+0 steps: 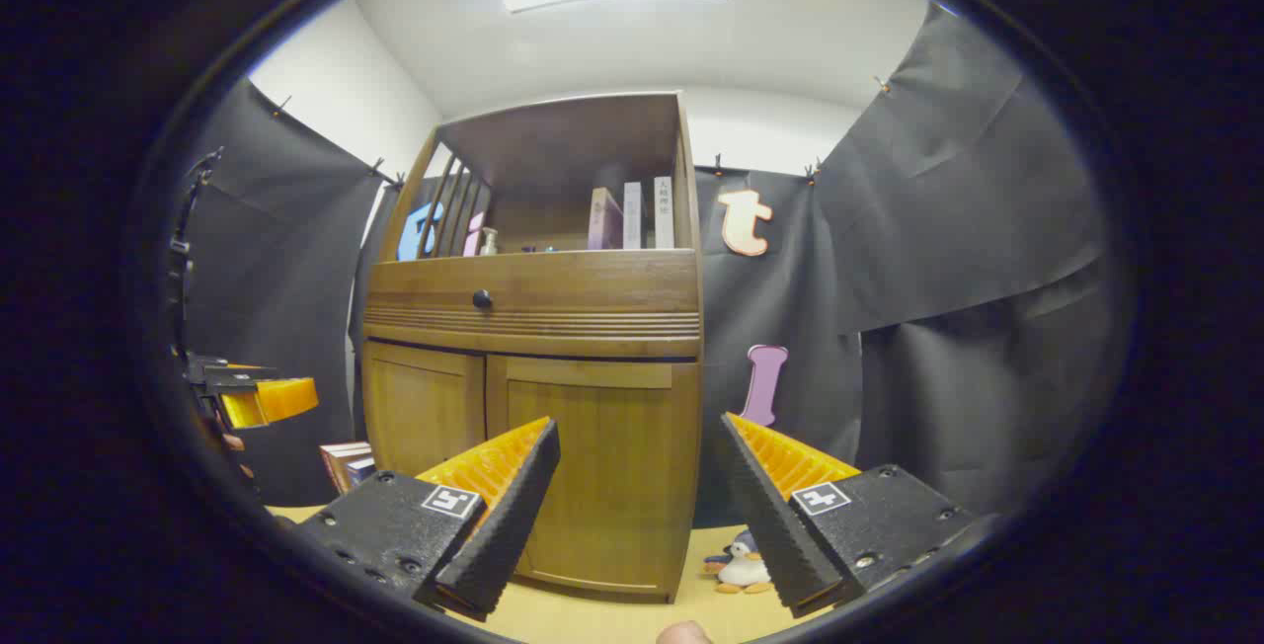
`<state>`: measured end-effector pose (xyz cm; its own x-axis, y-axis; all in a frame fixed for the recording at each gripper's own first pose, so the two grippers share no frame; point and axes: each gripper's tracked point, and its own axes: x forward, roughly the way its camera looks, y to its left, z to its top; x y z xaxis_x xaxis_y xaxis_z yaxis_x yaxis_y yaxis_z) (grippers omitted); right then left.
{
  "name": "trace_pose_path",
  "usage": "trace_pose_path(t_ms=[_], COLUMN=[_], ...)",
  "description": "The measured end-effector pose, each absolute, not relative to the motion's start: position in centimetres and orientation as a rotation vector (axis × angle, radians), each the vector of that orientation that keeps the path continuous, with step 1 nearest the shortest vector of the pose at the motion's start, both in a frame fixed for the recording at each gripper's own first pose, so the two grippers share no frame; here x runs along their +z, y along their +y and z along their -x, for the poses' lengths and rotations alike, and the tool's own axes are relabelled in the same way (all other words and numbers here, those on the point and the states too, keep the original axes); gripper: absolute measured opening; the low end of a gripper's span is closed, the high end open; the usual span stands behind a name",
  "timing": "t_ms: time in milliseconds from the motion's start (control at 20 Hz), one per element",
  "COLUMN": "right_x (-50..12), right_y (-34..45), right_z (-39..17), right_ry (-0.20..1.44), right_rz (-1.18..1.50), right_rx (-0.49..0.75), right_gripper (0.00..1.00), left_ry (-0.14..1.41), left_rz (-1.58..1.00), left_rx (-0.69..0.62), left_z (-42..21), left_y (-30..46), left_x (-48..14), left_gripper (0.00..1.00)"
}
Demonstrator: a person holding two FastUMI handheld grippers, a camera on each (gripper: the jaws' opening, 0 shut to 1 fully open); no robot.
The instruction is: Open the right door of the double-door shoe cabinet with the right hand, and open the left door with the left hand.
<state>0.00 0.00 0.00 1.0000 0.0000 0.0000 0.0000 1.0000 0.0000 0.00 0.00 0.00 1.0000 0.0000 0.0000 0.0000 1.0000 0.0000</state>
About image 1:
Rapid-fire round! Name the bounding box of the brown cover book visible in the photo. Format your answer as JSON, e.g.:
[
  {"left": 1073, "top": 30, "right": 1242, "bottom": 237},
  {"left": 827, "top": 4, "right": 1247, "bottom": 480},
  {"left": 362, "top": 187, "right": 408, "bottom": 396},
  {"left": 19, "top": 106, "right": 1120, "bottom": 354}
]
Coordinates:
[{"left": 319, "top": 442, "right": 374, "bottom": 495}]

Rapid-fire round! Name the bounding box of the black backdrop cloth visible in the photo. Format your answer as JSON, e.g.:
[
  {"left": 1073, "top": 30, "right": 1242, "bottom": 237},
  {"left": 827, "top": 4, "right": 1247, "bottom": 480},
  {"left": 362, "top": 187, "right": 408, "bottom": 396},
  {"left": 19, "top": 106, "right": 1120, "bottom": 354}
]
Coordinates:
[{"left": 178, "top": 2, "right": 1117, "bottom": 526}]

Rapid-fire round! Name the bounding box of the wooden double-door shoe cabinet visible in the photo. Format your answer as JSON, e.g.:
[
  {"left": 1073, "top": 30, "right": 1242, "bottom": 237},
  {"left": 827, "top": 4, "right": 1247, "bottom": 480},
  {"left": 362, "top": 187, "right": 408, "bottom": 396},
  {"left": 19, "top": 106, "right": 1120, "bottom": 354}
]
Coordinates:
[{"left": 349, "top": 91, "right": 704, "bottom": 605}]

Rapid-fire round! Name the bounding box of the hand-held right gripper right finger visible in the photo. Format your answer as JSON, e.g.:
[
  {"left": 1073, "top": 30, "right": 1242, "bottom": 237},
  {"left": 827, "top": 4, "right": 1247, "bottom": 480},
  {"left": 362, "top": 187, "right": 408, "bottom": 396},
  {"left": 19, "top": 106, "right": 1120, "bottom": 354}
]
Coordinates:
[{"left": 719, "top": 412, "right": 998, "bottom": 619}]

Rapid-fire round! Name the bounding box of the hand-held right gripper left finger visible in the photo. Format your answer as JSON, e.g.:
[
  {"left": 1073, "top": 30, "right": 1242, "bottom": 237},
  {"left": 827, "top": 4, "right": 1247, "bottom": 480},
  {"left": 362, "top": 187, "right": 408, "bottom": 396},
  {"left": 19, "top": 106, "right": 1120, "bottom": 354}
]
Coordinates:
[{"left": 293, "top": 416, "right": 562, "bottom": 623}]

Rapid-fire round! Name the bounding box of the penguin plush toy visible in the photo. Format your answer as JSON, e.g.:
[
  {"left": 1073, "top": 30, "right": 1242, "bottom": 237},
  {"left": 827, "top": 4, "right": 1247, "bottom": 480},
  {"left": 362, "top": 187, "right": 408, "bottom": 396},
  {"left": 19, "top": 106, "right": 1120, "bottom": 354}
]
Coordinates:
[{"left": 703, "top": 528, "right": 773, "bottom": 594}]

